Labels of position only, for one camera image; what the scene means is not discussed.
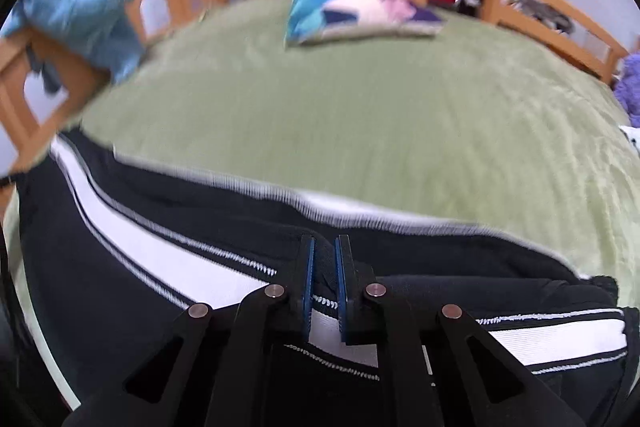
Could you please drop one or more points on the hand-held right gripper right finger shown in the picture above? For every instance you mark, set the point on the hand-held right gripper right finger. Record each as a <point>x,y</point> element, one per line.
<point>341,282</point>

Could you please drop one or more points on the purple plush toy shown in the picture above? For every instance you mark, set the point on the purple plush toy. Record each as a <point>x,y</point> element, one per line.
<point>630,89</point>

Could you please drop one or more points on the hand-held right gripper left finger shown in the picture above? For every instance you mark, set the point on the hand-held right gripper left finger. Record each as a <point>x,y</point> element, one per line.
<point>309,277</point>

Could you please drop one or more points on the green bed blanket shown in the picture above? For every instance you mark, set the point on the green bed blanket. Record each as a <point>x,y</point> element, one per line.
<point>350,107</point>

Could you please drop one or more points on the light blue cloth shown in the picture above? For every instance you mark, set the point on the light blue cloth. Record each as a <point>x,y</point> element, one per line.
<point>85,12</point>

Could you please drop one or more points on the blue patterned pillow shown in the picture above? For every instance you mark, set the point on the blue patterned pillow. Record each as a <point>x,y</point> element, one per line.
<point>350,9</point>

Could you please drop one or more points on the black white-striped pants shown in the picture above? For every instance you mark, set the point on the black white-striped pants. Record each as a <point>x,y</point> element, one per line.
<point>150,257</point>

